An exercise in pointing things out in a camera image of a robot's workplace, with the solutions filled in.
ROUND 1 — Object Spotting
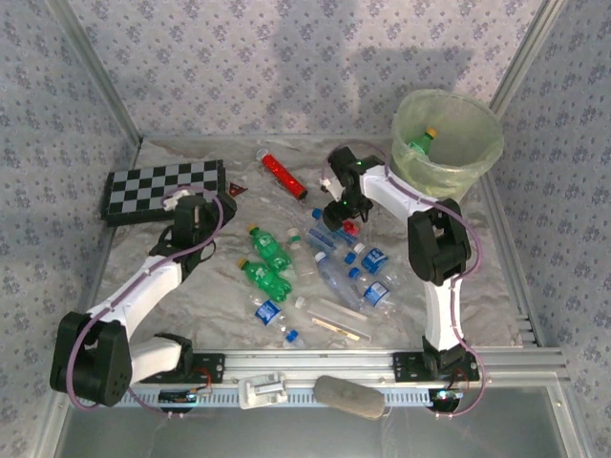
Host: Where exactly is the green bottle with yellow cap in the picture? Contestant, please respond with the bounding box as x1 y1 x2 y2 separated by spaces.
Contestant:
246 223 289 273
405 126 439 155
237 257 293 304

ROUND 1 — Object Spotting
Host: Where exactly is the clear bottle pale blue label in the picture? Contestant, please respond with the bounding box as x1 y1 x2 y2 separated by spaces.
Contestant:
312 251 367 311

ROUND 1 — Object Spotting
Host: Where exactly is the black grey chess board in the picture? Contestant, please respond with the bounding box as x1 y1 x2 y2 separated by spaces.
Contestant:
98 158 228 228

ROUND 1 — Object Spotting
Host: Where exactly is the clear bottle with white cap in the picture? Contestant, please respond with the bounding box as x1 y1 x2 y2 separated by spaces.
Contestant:
294 295 373 344

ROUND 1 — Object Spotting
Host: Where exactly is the flat wooden stick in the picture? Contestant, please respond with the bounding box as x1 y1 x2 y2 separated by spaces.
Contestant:
309 317 362 341

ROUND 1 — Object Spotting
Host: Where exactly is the translucent green bucket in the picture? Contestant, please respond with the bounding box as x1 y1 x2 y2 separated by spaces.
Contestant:
390 88 506 201

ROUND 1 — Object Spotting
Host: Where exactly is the small circuit board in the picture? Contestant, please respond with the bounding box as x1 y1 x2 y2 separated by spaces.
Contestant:
159 388 214 406
429 388 463 411

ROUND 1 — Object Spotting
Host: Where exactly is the white plastic clamp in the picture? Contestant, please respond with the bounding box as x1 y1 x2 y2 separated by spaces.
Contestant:
237 371 290 411

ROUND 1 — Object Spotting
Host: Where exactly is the grey oval stone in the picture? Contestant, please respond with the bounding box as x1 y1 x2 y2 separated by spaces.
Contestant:
312 375 387 421

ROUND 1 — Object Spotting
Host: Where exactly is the aluminium side rail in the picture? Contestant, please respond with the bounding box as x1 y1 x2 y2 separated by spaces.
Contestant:
478 178 546 348
83 135 145 311

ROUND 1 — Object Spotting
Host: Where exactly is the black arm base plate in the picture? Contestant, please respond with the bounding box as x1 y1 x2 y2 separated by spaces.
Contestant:
391 351 481 383
140 350 226 385

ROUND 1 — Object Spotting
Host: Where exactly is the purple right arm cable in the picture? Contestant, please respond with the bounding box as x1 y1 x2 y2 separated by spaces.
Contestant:
320 141 487 420

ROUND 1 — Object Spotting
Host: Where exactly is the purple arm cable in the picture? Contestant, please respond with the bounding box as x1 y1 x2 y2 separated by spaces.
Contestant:
320 141 487 420
64 187 225 421

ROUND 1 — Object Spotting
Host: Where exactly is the aluminium front extrusion rail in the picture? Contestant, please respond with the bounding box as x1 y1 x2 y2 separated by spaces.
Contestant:
190 347 572 385

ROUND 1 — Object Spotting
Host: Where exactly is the grey slotted cable duct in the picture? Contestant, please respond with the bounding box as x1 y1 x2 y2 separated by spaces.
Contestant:
102 384 438 409

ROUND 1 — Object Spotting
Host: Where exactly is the aluminium corner post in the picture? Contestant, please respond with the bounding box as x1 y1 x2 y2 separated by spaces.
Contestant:
486 0 572 115
47 0 145 144

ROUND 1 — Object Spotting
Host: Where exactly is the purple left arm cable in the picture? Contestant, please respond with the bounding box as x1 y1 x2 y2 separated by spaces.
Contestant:
64 187 225 421

